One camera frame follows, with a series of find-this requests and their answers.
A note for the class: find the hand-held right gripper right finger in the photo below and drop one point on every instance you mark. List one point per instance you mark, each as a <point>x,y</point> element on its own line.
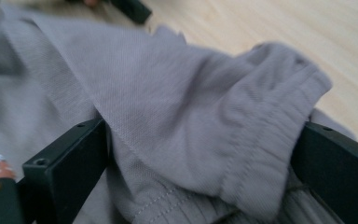
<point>338,174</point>

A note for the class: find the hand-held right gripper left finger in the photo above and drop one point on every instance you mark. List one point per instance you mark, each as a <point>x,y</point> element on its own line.
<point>65,168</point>

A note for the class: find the grey pants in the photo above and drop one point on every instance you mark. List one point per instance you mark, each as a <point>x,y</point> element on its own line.
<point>167,109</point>

